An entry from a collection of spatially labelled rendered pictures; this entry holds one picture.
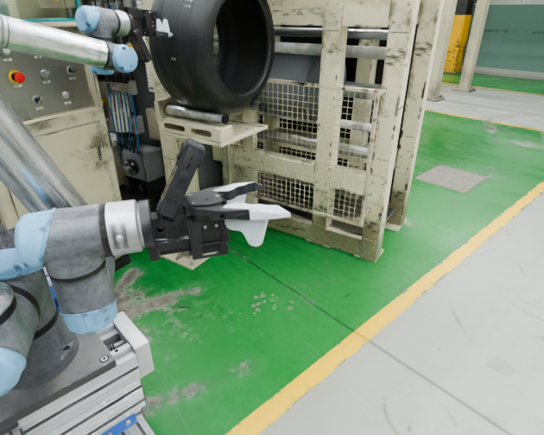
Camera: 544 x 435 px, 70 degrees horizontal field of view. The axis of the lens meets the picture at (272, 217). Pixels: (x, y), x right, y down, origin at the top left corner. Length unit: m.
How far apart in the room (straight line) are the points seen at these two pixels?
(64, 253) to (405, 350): 1.57
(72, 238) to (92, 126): 1.54
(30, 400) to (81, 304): 0.28
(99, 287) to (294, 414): 1.13
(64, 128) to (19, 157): 1.35
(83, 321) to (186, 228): 0.20
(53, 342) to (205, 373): 0.98
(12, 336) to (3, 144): 0.27
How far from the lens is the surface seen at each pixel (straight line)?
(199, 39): 1.61
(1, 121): 0.67
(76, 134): 2.04
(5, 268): 0.76
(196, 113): 1.82
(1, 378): 0.67
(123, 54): 1.29
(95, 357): 0.88
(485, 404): 1.82
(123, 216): 0.56
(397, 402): 1.71
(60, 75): 2.05
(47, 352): 0.85
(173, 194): 0.55
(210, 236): 0.57
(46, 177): 0.68
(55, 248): 0.57
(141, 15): 1.55
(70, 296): 0.61
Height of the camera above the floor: 1.32
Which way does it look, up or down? 28 degrees down
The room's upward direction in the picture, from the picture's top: straight up
